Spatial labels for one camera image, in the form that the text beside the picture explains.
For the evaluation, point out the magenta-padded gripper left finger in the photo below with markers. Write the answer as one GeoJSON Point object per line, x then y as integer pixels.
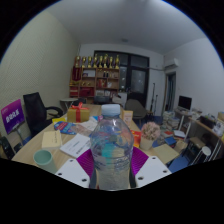
{"type": "Point", "coordinates": [71, 171]}

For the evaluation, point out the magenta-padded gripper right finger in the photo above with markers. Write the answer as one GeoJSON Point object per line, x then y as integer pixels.
{"type": "Point", "coordinates": [153, 170]}

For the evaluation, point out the clear plastic water bottle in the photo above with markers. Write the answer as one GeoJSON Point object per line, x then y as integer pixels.
{"type": "Point", "coordinates": [111, 150]}

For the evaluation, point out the pale yellow envelope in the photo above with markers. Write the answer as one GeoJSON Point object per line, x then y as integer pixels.
{"type": "Point", "coordinates": [166, 153]}

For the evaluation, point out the white printed booklet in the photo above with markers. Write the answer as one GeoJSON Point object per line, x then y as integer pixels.
{"type": "Point", "coordinates": [76, 145]}

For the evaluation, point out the pale green cup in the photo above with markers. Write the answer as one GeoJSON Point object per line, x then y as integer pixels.
{"type": "Point", "coordinates": [45, 160]}

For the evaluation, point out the red and orange book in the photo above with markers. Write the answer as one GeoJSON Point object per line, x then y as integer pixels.
{"type": "Point", "coordinates": [136, 138]}

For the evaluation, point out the cream flat box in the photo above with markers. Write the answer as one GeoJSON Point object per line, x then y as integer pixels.
{"type": "Point", "coordinates": [51, 139]}

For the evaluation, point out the pink flowers in white pot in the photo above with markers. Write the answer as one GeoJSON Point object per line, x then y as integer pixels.
{"type": "Point", "coordinates": [150, 131]}

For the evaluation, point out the blue patterned book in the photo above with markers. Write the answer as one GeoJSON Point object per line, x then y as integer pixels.
{"type": "Point", "coordinates": [65, 127]}

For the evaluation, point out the yellow gift box red ribbon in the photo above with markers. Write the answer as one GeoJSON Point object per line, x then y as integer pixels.
{"type": "Point", "coordinates": [78, 114]}

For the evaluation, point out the standing orange card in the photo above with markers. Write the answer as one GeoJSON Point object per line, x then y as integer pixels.
{"type": "Point", "coordinates": [127, 117]}

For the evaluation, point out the grey armchair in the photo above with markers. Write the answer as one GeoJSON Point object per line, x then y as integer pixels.
{"type": "Point", "coordinates": [135, 108]}

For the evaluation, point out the long wooden side desk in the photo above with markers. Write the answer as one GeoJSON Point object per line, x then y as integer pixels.
{"type": "Point", "coordinates": [203, 126]}

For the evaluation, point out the black chair backrest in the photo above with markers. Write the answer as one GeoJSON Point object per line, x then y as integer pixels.
{"type": "Point", "coordinates": [6, 146]}

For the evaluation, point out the black office chair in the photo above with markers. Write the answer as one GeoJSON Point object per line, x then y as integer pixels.
{"type": "Point", "coordinates": [35, 111]}

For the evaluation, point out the small round white table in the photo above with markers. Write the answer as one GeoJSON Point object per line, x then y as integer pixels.
{"type": "Point", "coordinates": [68, 100]}

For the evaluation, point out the black tripod stand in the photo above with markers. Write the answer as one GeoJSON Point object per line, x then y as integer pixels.
{"type": "Point", "coordinates": [154, 98]}

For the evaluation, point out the black computer monitor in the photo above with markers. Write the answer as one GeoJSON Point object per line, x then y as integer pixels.
{"type": "Point", "coordinates": [185, 102]}

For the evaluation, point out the purple sign board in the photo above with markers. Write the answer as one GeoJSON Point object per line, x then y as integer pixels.
{"type": "Point", "coordinates": [12, 116]}

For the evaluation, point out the dark glass door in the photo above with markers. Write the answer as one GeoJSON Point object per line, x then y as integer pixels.
{"type": "Point", "coordinates": [138, 78]}

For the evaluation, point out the wooden shelf unit with trophies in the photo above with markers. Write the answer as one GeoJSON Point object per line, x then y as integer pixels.
{"type": "Point", "coordinates": [95, 80]}

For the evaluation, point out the white wall air conditioner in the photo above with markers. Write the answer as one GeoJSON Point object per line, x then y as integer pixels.
{"type": "Point", "coordinates": [171, 63]}

